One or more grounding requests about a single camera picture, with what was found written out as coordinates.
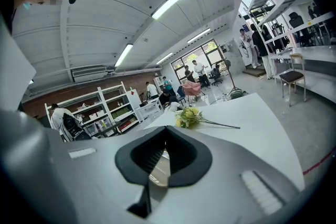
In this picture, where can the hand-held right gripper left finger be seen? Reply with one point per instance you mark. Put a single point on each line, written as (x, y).
(92, 178)

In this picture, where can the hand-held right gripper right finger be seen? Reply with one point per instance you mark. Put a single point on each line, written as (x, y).
(223, 191)

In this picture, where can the dark glass-top table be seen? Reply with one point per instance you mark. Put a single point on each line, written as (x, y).
(105, 129)

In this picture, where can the white shelving unit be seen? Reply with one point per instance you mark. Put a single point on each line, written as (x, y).
(105, 102)

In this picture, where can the yellow artificial flower bouquet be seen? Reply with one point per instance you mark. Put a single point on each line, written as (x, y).
(187, 115)

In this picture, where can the white refrigerator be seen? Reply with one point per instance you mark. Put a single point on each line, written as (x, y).
(134, 102)

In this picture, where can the small white side table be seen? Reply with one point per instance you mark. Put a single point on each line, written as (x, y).
(149, 110)

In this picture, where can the green bag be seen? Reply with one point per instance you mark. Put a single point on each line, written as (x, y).
(236, 94)

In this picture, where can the black office chair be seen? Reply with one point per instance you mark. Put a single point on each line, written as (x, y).
(216, 74)

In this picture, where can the brown seat metal chair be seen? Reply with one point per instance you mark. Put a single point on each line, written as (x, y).
(291, 76)

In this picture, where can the large black-framed window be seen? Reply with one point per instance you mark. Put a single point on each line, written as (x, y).
(202, 53)

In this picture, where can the white metal rack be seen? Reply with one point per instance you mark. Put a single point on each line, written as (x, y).
(315, 52)

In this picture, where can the wall air conditioner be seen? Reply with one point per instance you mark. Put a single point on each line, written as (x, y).
(89, 74)

